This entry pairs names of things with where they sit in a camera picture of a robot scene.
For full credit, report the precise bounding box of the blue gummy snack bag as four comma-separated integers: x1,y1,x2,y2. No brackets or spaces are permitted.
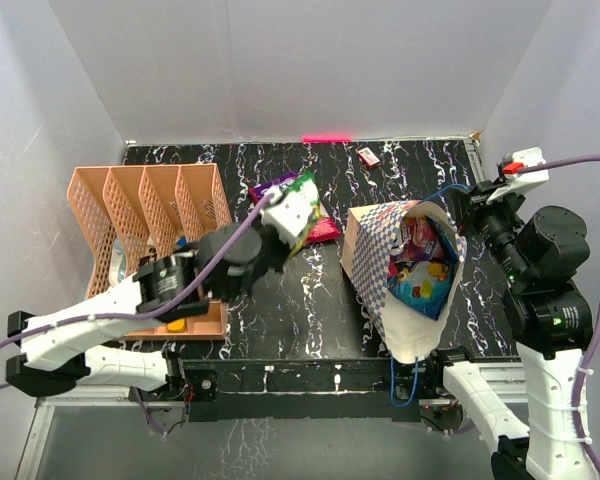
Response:
388,260,455,320

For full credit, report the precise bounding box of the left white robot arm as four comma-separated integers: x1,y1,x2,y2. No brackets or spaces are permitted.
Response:
5,224,292,399

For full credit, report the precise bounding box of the red white small box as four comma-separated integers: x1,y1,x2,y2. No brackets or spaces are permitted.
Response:
357,147,380,168

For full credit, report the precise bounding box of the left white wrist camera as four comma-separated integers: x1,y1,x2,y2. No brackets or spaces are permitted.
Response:
261,186,318,244

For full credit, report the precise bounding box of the green snack packet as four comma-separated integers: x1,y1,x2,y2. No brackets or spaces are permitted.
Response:
281,171,322,256

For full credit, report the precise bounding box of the pink chips bag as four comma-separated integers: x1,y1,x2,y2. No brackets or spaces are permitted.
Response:
260,194,341,245

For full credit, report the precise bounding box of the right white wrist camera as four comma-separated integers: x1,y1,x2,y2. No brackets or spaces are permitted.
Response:
486,147,549,205

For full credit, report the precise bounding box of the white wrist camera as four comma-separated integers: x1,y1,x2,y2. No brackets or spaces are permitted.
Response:
486,147,549,205
261,186,318,244

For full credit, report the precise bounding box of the blue checkered paper bag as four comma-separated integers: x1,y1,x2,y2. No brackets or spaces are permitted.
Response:
339,183,469,407

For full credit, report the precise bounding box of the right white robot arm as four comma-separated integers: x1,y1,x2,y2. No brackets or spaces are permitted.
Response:
425,182,600,479

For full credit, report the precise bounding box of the yellow sponge block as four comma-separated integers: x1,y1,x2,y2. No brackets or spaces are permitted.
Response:
166,319,188,333

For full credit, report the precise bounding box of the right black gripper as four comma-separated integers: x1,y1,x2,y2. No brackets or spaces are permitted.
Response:
449,177,530,282

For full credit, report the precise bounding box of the orange plastic desk organizer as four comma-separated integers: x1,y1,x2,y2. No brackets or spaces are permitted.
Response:
67,163,234,341

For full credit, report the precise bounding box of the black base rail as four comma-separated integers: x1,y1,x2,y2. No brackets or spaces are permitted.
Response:
129,357,481,424

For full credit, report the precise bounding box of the pink tape strip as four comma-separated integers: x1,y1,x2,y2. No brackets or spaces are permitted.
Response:
302,134,351,144

